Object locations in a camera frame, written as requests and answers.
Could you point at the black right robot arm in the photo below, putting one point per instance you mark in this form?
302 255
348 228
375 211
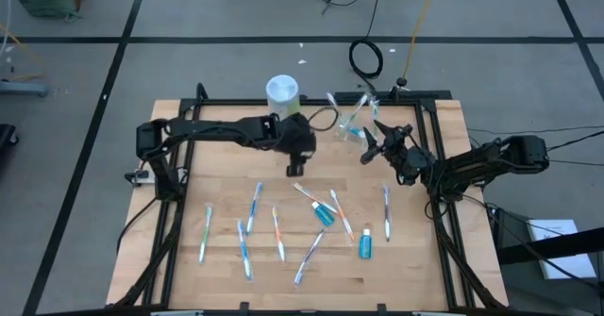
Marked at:
472 165

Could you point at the black beam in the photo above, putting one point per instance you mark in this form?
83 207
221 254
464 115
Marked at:
542 249

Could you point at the green bag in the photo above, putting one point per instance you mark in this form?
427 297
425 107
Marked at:
47 0

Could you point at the orange toothbrush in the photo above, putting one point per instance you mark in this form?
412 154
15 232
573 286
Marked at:
313 197
278 235
342 214

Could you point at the blue toothbrush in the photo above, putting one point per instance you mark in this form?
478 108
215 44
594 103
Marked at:
244 250
254 208
358 109

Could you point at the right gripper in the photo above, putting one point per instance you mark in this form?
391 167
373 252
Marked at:
401 146

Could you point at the white green wipes canister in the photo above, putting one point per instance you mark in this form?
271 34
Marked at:
282 92

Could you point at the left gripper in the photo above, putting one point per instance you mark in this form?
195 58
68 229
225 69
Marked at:
297 134

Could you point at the black aluminium table frame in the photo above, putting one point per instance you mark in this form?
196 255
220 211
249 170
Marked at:
236 102

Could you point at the green toothbrush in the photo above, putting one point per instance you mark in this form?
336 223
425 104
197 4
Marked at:
205 233
374 111

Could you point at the clear acrylic organizer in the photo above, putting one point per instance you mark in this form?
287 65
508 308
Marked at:
347 129

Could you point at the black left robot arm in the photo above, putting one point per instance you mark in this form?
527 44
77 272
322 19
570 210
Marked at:
212 129

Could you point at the teal mouthwash bottle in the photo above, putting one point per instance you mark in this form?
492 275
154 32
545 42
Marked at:
358 133
324 214
365 246

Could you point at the purple toothbrush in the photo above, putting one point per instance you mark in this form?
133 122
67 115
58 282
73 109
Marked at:
309 257
387 212

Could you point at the grey metal base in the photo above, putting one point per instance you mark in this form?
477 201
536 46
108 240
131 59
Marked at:
23 88

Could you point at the white paper sheet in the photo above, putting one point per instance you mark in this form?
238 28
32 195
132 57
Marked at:
571 266

